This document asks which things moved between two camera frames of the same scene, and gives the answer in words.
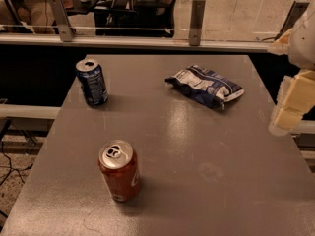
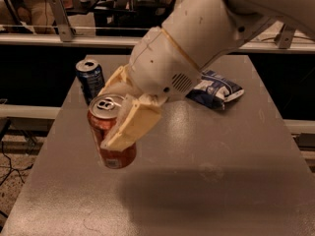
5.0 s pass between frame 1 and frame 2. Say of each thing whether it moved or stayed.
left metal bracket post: stayed
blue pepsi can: stayed
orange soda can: moved
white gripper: moved
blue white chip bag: stayed
